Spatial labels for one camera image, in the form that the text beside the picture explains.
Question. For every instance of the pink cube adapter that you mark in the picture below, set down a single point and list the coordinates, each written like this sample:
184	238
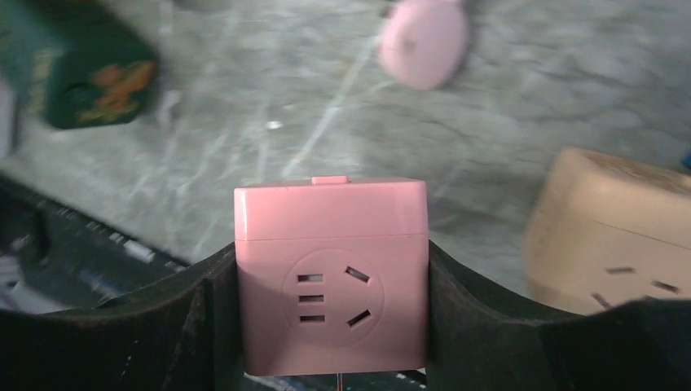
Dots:
333	275

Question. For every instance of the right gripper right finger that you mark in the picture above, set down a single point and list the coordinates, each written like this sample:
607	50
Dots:
486	337

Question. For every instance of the green cube adapter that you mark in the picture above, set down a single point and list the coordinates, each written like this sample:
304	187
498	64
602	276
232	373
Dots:
75	64

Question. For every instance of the small pink plug adapter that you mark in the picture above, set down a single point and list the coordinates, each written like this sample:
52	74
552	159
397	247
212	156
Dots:
423	42

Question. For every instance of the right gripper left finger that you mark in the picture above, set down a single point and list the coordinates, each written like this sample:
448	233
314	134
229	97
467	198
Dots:
180	333

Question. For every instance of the tan cube adapter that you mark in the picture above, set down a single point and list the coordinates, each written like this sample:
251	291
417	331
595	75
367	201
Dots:
606	230

